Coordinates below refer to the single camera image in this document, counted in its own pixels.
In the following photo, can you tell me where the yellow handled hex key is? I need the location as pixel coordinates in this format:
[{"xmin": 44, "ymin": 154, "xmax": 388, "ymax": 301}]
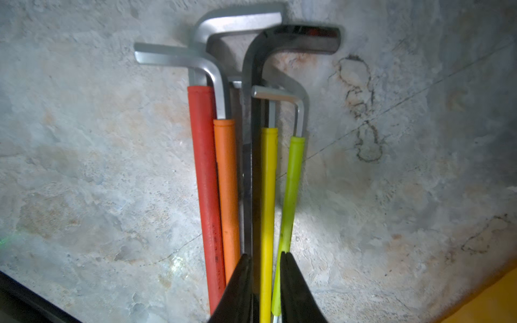
[{"xmin": 259, "ymin": 100, "xmax": 278, "ymax": 322}]

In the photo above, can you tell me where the green handled hex key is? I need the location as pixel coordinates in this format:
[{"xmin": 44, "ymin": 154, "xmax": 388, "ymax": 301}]
[{"xmin": 252, "ymin": 86, "xmax": 305, "ymax": 322}]

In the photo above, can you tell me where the large black hex key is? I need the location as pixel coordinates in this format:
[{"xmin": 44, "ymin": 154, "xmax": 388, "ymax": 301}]
[{"xmin": 242, "ymin": 24, "xmax": 341, "ymax": 322}]

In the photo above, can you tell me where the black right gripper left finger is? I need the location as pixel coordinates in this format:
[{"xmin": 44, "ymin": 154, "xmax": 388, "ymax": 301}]
[{"xmin": 207, "ymin": 254, "xmax": 253, "ymax": 323}]

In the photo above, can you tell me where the orange handled hex key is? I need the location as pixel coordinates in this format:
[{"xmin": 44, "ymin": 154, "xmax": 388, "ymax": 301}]
[{"xmin": 134, "ymin": 43, "xmax": 240, "ymax": 280}]

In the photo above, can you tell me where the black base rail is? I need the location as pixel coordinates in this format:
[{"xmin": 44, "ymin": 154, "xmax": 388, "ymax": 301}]
[{"xmin": 1, "ymin": 272, "xmax": 80, "ymax": 323}]

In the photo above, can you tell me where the yellow storage tray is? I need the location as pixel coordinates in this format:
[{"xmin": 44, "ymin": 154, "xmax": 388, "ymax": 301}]
[{"xmin": 442, "ymin": 269, "xmax": 516, "ymax": 323}]

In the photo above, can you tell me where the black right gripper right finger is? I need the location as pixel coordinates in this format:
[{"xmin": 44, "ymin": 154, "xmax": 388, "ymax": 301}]
[{"xmin": 280, "ymin": 252, "xmax": 327, "ymax": 323}]

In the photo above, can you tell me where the red handled hex key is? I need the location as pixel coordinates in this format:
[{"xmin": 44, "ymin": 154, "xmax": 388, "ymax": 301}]
[{"xmin": 187, "ymin": 3, "xmax": 285, "ymax": 313}]

